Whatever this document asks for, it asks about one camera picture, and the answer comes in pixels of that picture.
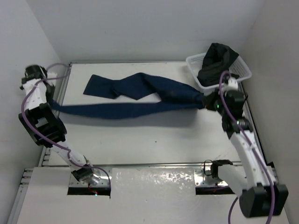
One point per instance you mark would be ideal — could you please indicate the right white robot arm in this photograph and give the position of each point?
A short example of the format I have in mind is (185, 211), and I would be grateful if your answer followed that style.
(259, 193)

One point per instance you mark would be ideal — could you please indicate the aluminium table frame rail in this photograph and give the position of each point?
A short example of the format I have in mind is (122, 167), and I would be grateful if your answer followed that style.
(63, 72)

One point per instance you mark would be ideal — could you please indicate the metal base plate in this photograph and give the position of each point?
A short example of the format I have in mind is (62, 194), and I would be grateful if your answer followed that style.
(201, 180)
(96, 179)

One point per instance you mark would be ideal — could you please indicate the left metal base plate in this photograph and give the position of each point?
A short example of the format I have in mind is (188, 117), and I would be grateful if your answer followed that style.
(96, 179)

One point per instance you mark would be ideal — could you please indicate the dark blue denim trousers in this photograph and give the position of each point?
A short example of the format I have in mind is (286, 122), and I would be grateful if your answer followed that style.
(152, 94)

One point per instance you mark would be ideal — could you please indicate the black trousers in basket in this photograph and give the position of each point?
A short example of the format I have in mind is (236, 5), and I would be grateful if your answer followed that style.
(218, 59)

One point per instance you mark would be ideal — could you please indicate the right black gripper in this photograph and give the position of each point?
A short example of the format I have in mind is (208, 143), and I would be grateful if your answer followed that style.
(209, 99)

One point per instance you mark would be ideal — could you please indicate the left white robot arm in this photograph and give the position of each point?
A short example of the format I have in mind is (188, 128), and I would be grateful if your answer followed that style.
(44, 127)

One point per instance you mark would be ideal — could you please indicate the white plastic basket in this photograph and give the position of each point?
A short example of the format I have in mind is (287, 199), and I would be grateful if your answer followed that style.
(194, 64)

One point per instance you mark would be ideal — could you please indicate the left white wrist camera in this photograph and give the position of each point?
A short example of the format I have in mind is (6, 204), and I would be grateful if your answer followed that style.
(52, 76)

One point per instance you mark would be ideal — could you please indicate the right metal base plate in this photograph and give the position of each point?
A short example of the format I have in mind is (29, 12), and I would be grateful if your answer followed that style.
(201, 180)

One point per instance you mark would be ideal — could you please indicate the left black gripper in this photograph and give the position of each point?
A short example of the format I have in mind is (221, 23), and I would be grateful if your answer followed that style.
(49, 99)

